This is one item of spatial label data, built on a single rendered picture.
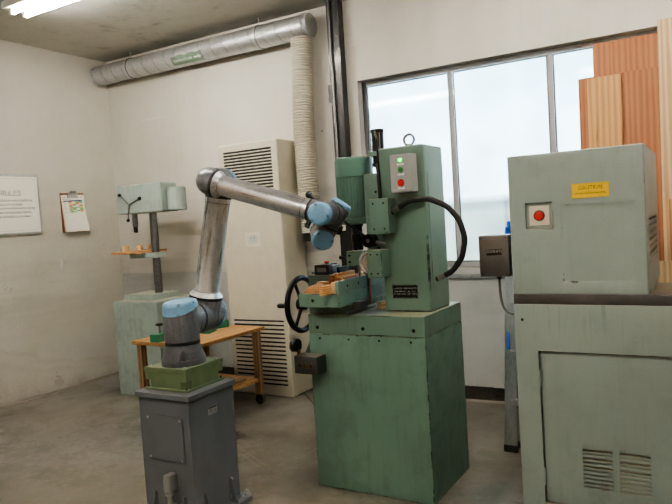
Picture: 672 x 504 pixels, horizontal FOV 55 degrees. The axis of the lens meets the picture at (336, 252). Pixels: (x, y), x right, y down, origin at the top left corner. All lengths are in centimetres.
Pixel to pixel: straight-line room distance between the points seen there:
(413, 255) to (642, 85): 172
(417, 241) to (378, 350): 50
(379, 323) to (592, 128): 175
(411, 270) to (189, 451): 119
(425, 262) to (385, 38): 209
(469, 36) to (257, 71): 162
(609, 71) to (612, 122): 30
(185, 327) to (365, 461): 99
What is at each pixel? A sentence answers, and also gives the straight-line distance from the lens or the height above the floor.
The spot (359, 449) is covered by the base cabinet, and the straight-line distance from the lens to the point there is 298.
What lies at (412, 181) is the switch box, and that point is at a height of 136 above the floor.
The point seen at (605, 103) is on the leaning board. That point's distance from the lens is 387.
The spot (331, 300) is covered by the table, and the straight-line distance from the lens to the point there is 280.
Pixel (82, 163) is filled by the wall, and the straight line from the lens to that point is 577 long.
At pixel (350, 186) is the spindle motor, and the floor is 137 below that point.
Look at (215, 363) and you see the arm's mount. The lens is 288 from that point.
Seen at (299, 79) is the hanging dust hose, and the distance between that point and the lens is 455.
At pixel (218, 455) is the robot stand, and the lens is 291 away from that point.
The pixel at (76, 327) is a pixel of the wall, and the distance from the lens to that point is 568.
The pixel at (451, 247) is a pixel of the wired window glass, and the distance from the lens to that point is 426.
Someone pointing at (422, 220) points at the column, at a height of 120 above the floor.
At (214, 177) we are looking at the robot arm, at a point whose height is 143.
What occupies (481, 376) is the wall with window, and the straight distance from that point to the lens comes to 426.
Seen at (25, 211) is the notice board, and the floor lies 143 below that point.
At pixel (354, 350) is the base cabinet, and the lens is 286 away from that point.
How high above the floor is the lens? 123
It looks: 3 degrees down
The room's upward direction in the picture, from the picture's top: 4 degrees counter-clockwise
